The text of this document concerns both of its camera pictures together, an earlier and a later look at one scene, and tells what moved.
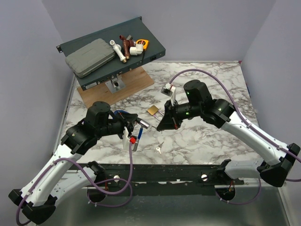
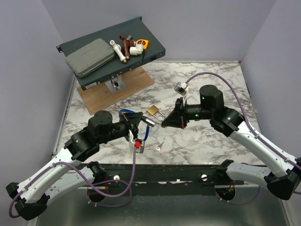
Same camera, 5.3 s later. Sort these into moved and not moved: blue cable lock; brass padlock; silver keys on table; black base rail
Moved: blue cable lock
Not moved: black base rail; silver keys on table; brass padlock
